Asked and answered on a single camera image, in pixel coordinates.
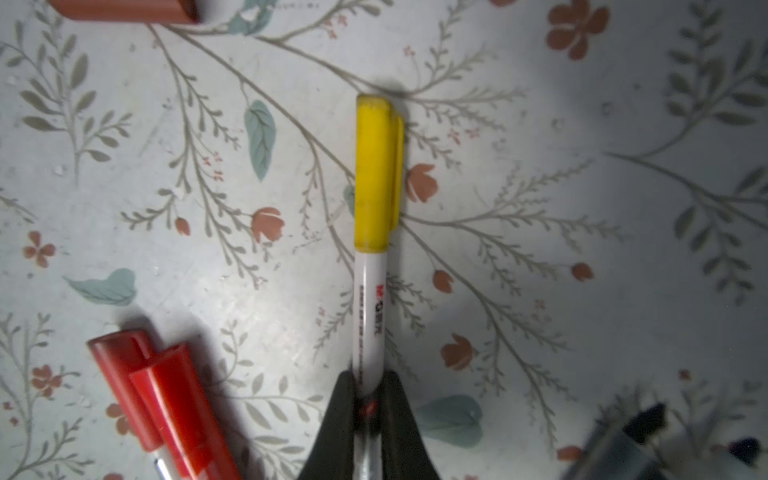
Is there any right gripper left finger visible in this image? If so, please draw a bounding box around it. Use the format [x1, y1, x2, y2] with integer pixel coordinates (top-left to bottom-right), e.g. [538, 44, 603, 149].
[298, 370, 356, 480]

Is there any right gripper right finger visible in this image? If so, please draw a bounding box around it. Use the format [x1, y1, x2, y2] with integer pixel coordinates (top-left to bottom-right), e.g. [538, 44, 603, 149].
[381, 371, 440, 480]

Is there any red capped marker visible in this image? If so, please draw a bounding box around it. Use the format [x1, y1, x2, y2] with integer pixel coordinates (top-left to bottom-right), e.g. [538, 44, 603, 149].
[87, 329, 182, 479]
[129, 343, 240, 480]

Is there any pink highlighter pen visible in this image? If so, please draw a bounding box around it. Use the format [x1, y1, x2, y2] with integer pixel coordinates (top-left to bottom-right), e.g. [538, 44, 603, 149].
[564, 402, 667, 480]

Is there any yellow capped marker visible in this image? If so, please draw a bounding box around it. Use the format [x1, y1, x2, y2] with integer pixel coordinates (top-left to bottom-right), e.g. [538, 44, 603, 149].
[351, 95, 404, 479]

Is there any dark brown pen cap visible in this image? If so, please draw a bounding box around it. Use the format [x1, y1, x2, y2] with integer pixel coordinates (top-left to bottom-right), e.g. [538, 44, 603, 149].
[49, 0, 200, 24]

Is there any blue capped marker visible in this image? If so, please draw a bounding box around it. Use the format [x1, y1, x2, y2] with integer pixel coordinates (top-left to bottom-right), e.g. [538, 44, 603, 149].
[661, 437, 763, 480]

